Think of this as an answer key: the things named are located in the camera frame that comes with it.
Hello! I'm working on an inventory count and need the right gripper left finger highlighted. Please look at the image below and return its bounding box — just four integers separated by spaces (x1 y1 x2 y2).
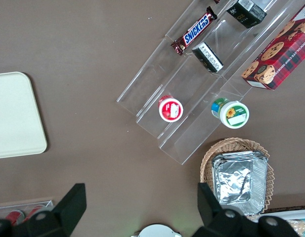
11 183 87 237

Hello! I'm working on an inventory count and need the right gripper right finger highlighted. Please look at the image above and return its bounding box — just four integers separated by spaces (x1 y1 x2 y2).
194 182 258 237

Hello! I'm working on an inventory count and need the light wicker basket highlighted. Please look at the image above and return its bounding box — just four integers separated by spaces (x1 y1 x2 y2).
200 137 275 220

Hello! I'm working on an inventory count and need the cream plastic serving tray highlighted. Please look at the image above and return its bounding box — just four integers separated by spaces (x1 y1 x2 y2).
0 71 48 160

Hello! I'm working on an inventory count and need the clear acrylic bottle rack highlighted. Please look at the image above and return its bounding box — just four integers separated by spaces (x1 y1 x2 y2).
0 199 54 223

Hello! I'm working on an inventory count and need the stack of aluminium foil trays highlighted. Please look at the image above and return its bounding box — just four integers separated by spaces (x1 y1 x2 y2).
211 150 269 215

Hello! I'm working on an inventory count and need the white plastic snack bin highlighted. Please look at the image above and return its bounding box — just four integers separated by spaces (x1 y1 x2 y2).
258 209 305 237

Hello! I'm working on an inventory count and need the clear cracker snack packet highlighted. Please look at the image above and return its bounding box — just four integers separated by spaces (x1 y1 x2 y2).
289 218 305 237

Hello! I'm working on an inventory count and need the green lid small jar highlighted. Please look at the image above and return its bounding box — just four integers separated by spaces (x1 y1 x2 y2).
211 97 250 129

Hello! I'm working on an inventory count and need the red lid small jar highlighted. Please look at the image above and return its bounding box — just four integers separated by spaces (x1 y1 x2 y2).
158 95 184 123

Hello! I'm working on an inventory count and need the clear acrylic stepped display stand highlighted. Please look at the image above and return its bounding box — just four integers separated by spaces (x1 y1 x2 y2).
116 0 305 165

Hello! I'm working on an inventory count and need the small black carton box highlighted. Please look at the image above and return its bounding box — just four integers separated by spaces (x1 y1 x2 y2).
226 0 268 30
191 41 224 74

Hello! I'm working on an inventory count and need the red tartan cookie box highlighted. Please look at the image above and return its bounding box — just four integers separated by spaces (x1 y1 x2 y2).
241 2 305 91

